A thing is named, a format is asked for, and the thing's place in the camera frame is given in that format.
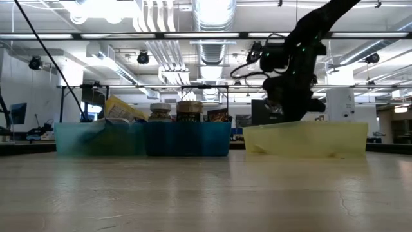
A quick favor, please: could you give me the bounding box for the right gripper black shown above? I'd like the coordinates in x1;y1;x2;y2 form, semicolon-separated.
262;75;326;123

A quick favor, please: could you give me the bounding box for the yellow plastic bin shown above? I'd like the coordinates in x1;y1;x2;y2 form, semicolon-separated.
243;121;370;159

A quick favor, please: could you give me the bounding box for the wide tan-lid spice can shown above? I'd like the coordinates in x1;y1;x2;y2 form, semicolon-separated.
176;100;205;123

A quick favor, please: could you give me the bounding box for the teal plastic bin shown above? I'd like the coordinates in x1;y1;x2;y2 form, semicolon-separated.
143;121;232;158

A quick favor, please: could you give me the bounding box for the white-lid spice jar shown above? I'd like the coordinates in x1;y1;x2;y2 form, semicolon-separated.
148;102;174;123

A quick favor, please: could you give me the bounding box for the yellow ramen noodle packet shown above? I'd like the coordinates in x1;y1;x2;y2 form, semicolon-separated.
104;95;149;123

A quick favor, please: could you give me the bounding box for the green plastic bin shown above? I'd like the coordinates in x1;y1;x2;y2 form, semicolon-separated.
53;119;147;157

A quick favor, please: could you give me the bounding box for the black monitor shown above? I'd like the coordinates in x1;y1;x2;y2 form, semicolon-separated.
250;99;286;126

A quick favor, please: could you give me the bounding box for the white pillar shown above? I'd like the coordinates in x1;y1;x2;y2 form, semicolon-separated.
326;87;356;125

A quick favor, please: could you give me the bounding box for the dark orange snack packet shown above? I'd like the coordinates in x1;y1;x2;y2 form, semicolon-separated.
207;108;232;123

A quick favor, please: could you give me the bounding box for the blue screen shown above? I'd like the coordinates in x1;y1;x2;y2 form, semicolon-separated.
8;102;28;126

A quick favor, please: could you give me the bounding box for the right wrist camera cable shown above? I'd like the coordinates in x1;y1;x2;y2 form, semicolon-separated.
229;57;271;80

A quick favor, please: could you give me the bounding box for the background black frame rig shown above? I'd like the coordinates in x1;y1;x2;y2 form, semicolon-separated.
56;83;412;123

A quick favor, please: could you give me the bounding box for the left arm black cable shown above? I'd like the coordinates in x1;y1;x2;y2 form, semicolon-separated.
13;0;87;122

